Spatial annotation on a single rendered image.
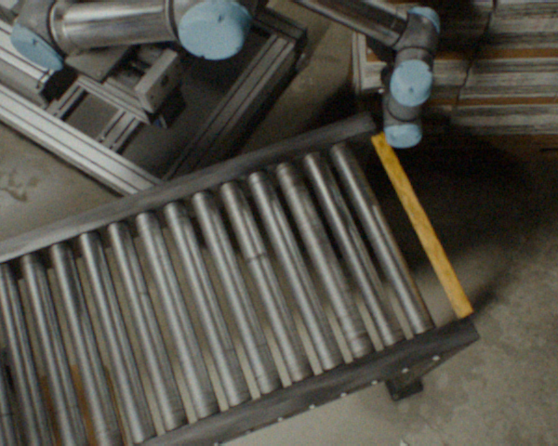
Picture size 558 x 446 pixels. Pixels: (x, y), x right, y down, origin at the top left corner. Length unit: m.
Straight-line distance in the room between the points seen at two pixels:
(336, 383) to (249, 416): 0.18
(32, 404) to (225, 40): 0.78
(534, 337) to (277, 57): 1.28
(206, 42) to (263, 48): 1.11
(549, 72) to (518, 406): 1.01
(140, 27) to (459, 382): 1.44
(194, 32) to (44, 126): 1.20
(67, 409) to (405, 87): 0.89
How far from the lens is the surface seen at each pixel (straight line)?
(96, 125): 2.19
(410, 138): 1.29
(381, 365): 1.22
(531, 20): 1.70
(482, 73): 1.83
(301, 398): 1.20
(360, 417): 2.01
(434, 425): 2.04
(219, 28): 1.09
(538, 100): 2.01
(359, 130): 1.38
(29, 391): 1.32
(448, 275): 1.26
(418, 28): 1.28
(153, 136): 2.11
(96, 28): 1.27
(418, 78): 1.19
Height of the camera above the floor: 2.00
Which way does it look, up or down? 69 degrees down
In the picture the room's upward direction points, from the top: 8 degrees counter-clockwise
